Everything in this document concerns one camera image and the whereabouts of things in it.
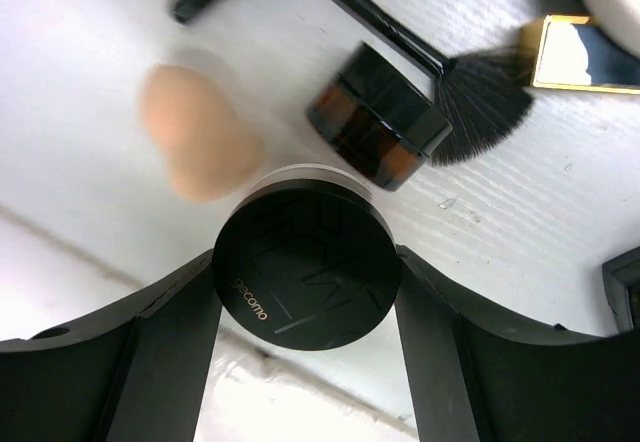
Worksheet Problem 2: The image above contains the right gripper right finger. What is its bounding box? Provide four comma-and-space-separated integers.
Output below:
395, 246, 639, 441

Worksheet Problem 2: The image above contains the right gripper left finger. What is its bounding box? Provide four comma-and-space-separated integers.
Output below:
1, 252, 221, 441

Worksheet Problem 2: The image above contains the black round gecomo compact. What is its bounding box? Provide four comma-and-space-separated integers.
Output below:
212, 164, 401, 351

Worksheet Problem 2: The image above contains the peach makeup sponge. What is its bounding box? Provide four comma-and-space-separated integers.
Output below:
140, 64, 265, 203

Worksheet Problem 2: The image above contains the black fan brush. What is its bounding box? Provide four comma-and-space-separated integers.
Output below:
332, 0, 534, 166

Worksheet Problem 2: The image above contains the gold black mirror compact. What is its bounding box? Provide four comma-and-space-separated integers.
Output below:
514, 15, 639, 95

